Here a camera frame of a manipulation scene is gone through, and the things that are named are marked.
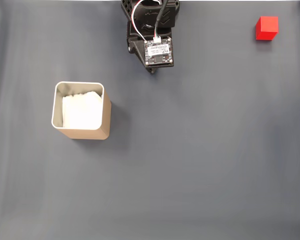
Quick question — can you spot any red cube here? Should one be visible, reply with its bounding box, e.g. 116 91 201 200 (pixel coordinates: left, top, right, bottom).
255 16 279 41

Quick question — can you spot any tan box with silver inside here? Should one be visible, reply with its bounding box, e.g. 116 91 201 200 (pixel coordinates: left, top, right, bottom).
50 81 113 140

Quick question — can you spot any blue-grey table mat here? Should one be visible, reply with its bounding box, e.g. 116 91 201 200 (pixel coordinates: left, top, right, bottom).
0 0 300 240

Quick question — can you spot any white red servo cable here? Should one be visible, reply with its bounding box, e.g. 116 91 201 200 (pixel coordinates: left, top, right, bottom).
130 0 154 42

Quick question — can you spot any black camera cable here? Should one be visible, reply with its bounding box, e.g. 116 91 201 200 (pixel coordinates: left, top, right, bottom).
153 0 170 41

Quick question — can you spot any camera circuit board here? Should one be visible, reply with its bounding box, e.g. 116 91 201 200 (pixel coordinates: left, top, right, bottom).
143 37 175 68

